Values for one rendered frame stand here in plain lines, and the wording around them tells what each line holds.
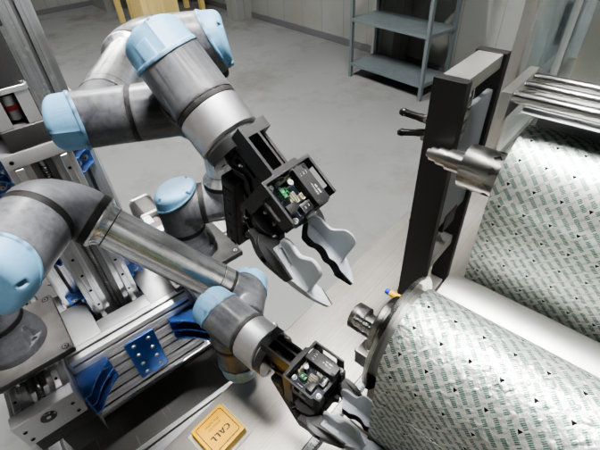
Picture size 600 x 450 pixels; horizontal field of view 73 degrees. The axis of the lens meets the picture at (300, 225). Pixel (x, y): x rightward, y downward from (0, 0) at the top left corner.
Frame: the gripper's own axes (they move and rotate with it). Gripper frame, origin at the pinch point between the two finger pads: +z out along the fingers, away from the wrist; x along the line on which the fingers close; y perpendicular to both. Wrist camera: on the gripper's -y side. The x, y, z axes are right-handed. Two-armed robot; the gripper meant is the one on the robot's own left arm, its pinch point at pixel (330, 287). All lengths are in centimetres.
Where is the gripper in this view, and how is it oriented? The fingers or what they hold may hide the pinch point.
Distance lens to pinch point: 48.6
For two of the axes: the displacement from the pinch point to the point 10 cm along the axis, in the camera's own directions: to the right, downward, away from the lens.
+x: 6.6, -5.2, 5.5
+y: 4.5, -3.2, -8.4
